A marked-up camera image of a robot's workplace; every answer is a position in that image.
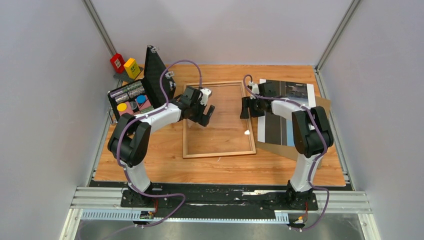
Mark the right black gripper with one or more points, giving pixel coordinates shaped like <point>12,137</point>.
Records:
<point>247,102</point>

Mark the red toy house block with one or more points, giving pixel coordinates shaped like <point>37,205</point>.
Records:
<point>117,62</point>

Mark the blue round disc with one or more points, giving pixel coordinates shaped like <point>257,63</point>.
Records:
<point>141,99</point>

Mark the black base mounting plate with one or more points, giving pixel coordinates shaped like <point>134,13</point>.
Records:
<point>216,201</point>

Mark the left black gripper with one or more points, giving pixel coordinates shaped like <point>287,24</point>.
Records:
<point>202,118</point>

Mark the brown cardboard backing sheet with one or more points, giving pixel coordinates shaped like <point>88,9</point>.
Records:
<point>285,151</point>

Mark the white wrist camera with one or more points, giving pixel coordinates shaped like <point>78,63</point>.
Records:
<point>206,93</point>
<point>253,89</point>

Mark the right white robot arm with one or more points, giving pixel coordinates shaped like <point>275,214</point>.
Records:
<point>312,134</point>

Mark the black open toy case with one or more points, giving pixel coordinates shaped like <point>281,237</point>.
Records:
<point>155,79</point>

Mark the photo print white border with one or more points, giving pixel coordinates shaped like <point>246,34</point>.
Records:
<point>273,129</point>

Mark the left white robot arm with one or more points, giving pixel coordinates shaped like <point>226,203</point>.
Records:
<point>130,139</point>

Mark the yellow toy house block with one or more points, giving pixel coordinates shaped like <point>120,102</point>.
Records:
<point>132,68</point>

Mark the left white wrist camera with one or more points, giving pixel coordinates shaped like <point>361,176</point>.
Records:
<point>206,93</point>

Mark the aluminium rail frame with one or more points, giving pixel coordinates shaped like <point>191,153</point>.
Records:
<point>103,203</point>

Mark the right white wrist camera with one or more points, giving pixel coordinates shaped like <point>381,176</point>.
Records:
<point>253,89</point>

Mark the yellow round disc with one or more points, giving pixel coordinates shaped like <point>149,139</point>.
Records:
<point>122,107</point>

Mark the wooden picture frame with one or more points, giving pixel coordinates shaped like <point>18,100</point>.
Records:
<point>226,134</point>

